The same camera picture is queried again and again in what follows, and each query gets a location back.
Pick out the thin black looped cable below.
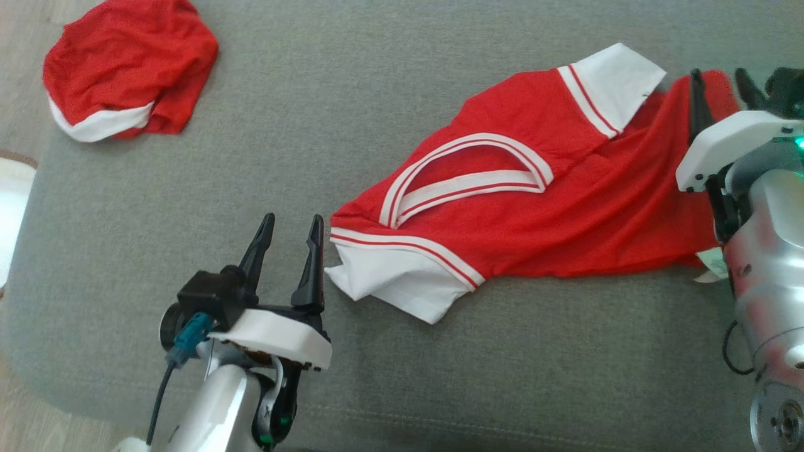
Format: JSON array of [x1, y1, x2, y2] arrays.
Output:
[[721, 320, 756, 376]]

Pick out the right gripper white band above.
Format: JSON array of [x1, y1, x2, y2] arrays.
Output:
[[676, 67, 804, 193]]

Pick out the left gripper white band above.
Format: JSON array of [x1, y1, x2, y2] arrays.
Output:
[[207, 213, 333, 372]]

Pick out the round white brown-rimmed table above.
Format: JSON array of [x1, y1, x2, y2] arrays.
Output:
[[0, 149, 38, 297]]

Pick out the red white-striped shorts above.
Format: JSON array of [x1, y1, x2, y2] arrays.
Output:
[[43, 0, 219, 143]]

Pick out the black cable teal connector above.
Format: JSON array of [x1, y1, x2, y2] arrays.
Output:
[[146, 313, 215, 446]]

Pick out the red white-trimmed jersey shirt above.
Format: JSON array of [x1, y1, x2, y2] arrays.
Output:
[[325, 43, 742, 325]]

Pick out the yellow and grey sofa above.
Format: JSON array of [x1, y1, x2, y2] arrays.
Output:
[[0, 0, 804, 452]]

